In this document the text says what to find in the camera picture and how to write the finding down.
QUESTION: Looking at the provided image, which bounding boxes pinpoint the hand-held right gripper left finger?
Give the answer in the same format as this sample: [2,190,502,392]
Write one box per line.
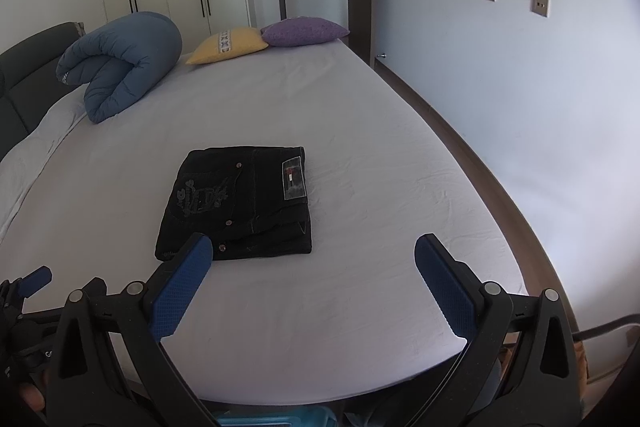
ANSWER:
[45,233,221,427]

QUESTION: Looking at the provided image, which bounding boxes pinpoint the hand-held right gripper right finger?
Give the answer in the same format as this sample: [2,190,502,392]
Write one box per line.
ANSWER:
[414,233,585,427]

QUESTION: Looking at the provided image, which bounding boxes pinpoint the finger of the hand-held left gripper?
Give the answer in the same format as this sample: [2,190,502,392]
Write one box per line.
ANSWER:
[15,266,53,300]

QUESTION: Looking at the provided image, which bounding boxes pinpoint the black pants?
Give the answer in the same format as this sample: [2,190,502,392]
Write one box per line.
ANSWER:
[155,146,314,262]

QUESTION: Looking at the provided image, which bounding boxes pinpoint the person's left hand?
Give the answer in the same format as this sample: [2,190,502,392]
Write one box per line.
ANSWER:
[17,382,48,414]

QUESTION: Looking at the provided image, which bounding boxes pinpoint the white pillow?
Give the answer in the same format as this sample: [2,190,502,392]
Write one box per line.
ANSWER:
[0,93,90,240]

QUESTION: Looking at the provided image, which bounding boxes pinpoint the white bed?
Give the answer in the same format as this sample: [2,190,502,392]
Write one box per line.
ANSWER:
[0,38,532,408]

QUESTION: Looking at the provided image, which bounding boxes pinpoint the dark grey headboard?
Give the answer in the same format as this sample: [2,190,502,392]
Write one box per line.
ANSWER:
[0,22,87,162]

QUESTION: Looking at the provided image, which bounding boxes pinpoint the blue rolled duvet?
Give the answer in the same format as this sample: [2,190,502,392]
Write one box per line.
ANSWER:
[56,11,183,124]

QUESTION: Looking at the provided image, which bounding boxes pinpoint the yellow pillow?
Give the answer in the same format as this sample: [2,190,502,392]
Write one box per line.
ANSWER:
[186,27,270,66]

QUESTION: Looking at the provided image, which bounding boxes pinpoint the purple pillow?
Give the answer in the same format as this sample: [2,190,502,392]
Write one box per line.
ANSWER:
[260,17,350,48]

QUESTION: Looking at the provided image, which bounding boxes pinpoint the grey cable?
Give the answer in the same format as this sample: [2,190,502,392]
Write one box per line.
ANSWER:
[572,314,640,342]

